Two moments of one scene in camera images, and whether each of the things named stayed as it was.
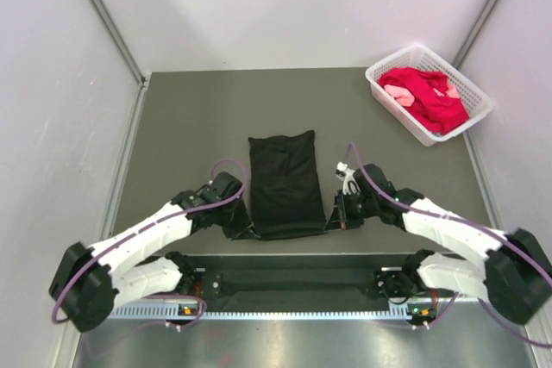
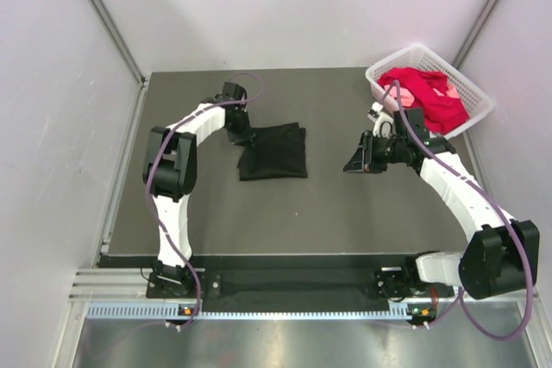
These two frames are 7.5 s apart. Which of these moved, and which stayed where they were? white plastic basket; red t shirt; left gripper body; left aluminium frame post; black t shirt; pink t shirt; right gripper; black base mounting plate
Moved: black t shirt; right gripper; left gripper body
Stayed: black base mounting plate; left aluminium frame post; white plastic basket; red t shirt; pink t shirt
